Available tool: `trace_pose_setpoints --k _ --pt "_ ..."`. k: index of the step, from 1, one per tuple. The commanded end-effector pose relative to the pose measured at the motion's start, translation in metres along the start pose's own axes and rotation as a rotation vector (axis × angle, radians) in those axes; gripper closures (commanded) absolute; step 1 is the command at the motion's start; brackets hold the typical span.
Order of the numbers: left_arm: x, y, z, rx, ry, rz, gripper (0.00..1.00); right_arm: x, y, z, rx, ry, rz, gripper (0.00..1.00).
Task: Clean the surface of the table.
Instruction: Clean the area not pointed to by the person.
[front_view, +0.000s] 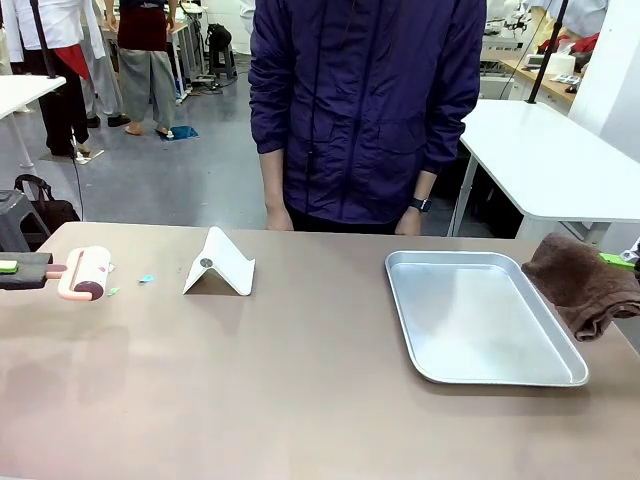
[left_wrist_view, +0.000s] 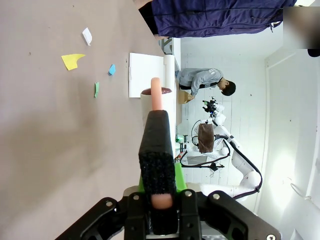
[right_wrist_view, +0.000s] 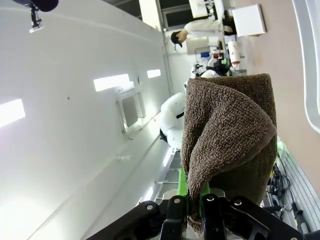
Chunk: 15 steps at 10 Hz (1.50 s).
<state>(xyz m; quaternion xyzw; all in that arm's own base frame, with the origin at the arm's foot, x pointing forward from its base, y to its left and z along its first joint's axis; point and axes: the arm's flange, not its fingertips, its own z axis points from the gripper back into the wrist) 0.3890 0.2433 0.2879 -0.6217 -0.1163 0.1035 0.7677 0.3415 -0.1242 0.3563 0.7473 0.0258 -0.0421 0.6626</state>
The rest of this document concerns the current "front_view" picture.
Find brown cloth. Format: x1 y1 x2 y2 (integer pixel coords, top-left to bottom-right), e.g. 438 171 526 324
520 231 640 344

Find pink lint roller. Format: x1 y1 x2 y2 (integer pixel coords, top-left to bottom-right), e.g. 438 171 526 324
43 244 113 303

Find person's left forearm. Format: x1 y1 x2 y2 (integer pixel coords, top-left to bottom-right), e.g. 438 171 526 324
412 168 438 201

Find person's right forearm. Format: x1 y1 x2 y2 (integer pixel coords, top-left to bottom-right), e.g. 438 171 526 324
259 148 288 214

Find person's left hand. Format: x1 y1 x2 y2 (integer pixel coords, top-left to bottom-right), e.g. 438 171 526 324
394 207 425 237

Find person's right hand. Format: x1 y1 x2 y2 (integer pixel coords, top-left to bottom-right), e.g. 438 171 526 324
264 204 296 232

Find grey plastic stool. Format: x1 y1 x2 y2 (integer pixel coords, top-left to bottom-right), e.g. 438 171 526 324
0 189 53 253

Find black bag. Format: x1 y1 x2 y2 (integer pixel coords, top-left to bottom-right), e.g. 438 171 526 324
13 173 83 237

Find large white table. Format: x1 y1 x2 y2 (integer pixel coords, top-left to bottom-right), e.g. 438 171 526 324
448 98 640 242

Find silver metal tray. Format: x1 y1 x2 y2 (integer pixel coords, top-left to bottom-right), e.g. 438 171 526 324
384 249 590 387

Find person in white coat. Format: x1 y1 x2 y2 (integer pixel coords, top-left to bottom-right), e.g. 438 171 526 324
0 0 109 157

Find small white table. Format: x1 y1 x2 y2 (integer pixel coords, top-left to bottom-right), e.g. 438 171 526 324
0 74 68 169

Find wooden workbench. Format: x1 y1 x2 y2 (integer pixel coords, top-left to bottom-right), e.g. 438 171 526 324
498 58 582 116

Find white folded stand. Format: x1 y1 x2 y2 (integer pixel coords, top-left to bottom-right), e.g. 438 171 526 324
181 225 257 298

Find person in light grey trousers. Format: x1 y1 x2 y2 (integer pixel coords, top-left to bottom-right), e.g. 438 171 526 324
82 19 132 128

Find black pole on small table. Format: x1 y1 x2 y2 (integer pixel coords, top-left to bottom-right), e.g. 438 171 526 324
29 0 57 81

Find black pole on large table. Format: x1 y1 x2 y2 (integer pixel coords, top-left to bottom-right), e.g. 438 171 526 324
526 0 572 106

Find person in grey wide trousers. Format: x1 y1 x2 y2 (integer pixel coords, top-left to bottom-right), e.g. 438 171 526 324
116 0 178 138

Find black stool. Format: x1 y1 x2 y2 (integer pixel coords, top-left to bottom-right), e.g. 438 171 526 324
205 22 239 82

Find person in navy jacket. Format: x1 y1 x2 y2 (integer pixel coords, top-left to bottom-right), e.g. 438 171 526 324
247 0 488 226

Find flat floor base plate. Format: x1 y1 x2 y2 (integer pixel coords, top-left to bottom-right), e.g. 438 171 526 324
38 146 107 164

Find grey metal table frame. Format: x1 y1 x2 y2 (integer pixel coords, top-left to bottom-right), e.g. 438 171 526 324
169 17 207 101

